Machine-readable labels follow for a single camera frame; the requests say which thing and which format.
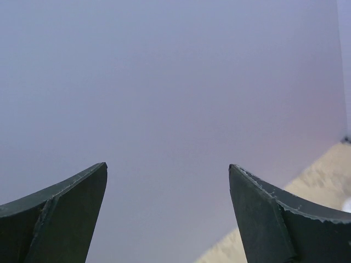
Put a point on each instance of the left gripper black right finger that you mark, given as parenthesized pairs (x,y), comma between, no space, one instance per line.
(278,226)

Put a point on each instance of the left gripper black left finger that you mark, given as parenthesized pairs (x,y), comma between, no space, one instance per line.
(55,224)

